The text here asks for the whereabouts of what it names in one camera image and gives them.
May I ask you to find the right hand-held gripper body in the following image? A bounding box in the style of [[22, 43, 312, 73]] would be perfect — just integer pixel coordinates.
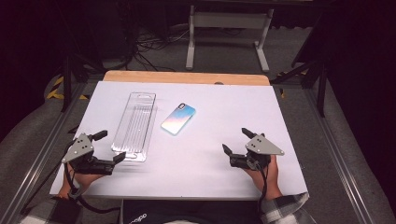
[[229, 133, 285, 172]]

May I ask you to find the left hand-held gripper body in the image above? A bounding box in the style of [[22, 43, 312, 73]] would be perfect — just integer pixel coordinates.
[[61, 133, 116, 175]]

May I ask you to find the clear plastic packaging tray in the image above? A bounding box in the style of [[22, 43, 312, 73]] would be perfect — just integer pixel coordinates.
[[110, 91, 159, 163]]

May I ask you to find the iridescent phone case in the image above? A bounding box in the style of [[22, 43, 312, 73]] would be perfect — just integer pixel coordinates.
[[160, 103, 197, 136]]

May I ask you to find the person's left hand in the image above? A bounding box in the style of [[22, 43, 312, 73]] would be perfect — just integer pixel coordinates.
[[57, 162, 105, 200]]

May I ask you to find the person's right hand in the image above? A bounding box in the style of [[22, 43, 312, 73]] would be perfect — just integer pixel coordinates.
[[246, 154, 284, 202]]

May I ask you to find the white table cover sheet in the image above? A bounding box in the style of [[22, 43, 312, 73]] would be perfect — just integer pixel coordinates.
[[49, 81, 309, 202]]

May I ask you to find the black metal stand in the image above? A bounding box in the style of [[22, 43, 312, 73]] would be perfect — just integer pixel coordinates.
[[60, 53, 105, 114], [270, 58, 329, 119]]

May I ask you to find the person's dark shirt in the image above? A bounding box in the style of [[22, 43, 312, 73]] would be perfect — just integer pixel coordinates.
[[119, 199, 263, 224]]

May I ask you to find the wooden table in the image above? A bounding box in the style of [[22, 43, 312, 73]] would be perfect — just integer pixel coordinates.
[[102, 70, 271, 87]]

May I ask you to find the aluminium rail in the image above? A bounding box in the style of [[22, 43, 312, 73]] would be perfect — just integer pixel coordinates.
[[0, 82, 89, 224], [303, 88, 376, 224]]

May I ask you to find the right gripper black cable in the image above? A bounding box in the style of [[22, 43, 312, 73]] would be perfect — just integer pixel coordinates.
[[257, 161, 270, 207]]

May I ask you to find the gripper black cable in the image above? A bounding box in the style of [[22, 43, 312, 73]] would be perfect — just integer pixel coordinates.
[[64, 162, 121, 216], [257, 161, 270, 207]]

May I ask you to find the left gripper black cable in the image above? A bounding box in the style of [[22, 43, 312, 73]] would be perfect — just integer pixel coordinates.
[[64, 162, 121, 216]]

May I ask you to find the bundle of black floor cables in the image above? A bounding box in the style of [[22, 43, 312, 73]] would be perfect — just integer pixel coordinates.
[[132, 27, 191, 73]]

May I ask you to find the white metal stand frame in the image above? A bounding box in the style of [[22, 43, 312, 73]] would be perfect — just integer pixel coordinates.
[[185, 4, 276, 74]]

